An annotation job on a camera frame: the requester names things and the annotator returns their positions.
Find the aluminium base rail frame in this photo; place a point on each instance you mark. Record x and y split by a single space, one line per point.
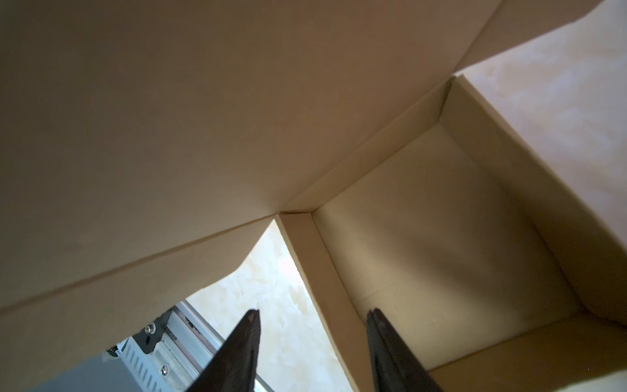
168 355

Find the brown cardboard box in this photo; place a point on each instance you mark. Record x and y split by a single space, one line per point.
146 146

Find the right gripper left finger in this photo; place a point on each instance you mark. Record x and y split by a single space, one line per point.
233 367

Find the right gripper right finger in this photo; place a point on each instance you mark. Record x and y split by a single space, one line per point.
394 366

